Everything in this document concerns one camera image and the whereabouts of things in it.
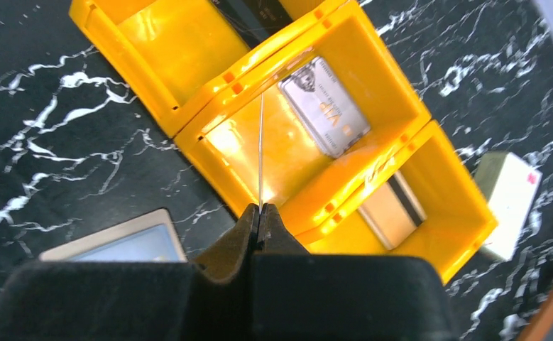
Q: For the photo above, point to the yellow bin left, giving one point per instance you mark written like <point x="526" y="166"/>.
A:
<point x="178" y="55"/>

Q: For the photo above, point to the yellow bin middle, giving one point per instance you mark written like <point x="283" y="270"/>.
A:
<point x="221" y="141"/>

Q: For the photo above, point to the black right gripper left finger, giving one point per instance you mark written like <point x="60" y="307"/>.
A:
<point x="203" y="299"/>

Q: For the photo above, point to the small white box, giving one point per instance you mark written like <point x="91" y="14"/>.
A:
<point x="509" y="185"/>

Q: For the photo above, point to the white card stack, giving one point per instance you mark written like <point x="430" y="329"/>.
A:
<point x="324" y="106"/>

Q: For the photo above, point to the beige leather card holder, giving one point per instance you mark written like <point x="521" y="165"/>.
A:
<point x="148" y="238"/>

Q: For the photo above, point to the yellow bin right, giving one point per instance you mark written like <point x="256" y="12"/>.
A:
<point x="324" y="215"/>

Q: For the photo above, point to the silver card in bin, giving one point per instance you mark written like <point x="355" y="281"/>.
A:
<point x="393" y="211"/>

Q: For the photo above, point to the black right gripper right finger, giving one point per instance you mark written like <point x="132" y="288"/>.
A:
<point x="302" y="296"/>

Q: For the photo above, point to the yellow bin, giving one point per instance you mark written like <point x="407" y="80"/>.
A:
<point x="324" y="215"/>
<point x="221" y="141"/>
<point x="178" y="55"/>

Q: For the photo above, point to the black VIP card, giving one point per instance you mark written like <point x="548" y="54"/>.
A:
<point x="254" y="20"/>

